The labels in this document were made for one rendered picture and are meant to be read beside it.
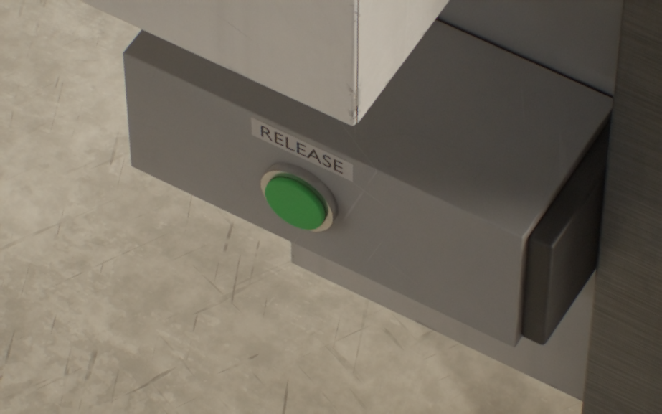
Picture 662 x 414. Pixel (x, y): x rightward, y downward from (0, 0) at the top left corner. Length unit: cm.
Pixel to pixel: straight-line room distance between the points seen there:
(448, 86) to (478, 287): 9
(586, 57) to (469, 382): 137
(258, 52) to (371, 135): 19
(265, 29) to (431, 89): 22
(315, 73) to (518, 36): 23
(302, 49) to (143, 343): 160
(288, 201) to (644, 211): 15
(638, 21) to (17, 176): 163
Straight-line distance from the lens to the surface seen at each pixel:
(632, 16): 139
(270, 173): 151
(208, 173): 155
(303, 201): 150
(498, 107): 149
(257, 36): 129
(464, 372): 285
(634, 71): 141
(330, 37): 127
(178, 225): 294
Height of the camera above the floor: 235
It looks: 53 degrees down
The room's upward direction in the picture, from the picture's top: straight up
